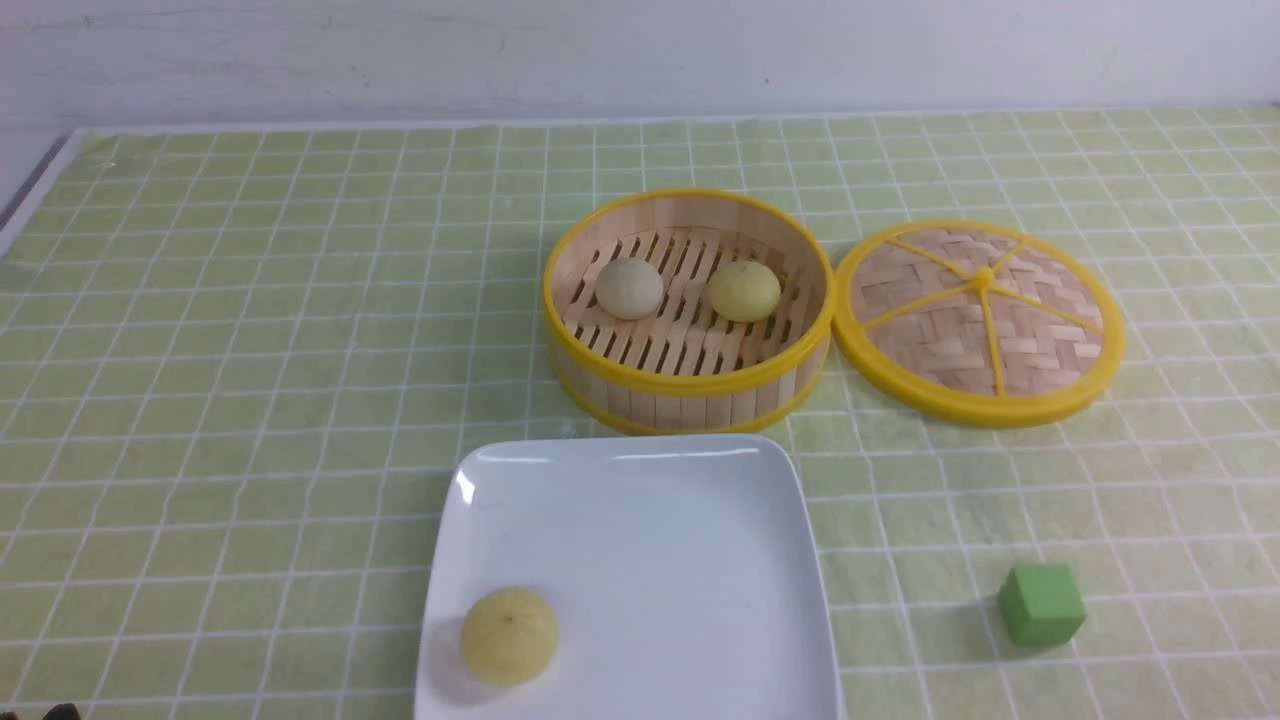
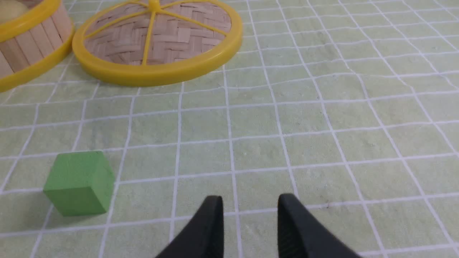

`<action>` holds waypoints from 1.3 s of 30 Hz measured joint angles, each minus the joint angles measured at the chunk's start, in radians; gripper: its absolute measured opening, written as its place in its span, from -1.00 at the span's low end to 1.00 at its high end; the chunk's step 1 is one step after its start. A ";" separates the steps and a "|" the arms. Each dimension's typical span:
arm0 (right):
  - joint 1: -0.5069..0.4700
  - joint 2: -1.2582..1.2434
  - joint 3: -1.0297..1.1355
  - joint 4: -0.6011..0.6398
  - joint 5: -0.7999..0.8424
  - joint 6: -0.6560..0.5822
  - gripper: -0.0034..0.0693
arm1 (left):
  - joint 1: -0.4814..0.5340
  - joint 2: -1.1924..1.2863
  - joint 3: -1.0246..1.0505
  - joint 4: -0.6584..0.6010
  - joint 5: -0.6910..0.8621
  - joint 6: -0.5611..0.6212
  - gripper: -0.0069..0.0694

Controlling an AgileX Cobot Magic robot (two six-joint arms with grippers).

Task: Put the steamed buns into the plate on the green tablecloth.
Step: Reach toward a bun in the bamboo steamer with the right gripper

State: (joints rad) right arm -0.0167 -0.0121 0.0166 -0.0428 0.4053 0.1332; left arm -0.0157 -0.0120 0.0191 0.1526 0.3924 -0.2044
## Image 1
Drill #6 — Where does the yellow woven steamer lid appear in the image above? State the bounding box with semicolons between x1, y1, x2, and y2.
833;220;1125;428

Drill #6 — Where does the white square plate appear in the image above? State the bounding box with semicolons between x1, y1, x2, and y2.
413;434;845;719

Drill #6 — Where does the yellow steamed bun on plate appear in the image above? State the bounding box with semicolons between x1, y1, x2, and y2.
460;587;559;688

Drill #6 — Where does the yellow bamboo steamer basket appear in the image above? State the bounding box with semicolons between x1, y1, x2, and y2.
541;188;835;434

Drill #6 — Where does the green cube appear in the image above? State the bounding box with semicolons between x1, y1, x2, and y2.
997;562;1087;647

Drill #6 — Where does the yellow steamed bun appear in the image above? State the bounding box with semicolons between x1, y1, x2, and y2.
460;587;559;688
707;260;782;323

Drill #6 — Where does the white steamed bun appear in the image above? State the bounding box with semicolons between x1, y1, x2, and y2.
595;258;666;322

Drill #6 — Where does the green checkered tablecloth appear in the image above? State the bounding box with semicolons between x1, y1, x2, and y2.
1;108;1279;719

